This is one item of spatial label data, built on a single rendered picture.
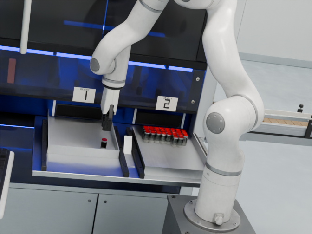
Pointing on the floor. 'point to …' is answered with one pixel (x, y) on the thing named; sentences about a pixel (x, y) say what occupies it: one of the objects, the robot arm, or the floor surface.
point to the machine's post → (206, 94)
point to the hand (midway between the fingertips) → (106, 123)
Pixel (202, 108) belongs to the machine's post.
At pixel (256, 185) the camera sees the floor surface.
